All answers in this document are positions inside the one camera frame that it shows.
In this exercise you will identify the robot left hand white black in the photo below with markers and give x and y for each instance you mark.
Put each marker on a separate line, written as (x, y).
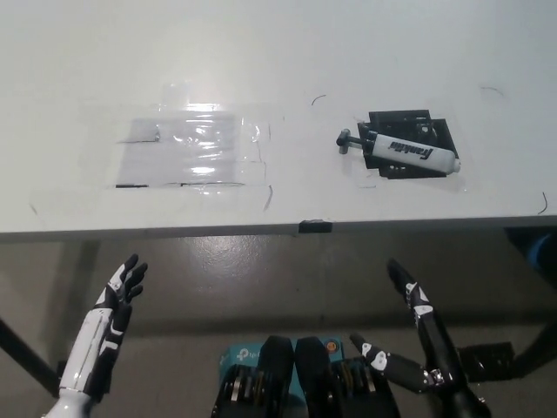
(100, 331)

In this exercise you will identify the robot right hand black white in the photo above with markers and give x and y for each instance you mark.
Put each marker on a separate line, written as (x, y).
(435, 344)

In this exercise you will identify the small white air pump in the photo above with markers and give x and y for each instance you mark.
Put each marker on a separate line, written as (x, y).
(404, 150)

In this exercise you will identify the black table leg with foot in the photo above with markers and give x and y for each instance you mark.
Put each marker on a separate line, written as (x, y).
(496, 355)
(26, 348)

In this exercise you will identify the teal router box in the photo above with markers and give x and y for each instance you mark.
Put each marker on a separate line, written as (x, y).
(239, 353)

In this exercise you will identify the blue round object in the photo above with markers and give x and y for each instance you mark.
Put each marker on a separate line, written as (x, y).
(544, 251)

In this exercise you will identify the black tape strip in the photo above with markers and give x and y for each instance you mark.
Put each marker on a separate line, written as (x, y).
(315, 226)

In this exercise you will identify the grey sheet under clear tape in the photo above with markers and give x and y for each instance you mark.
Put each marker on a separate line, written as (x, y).
(174, 161)

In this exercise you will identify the black taped square fixture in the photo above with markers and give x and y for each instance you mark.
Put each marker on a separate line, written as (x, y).
(400, 119)

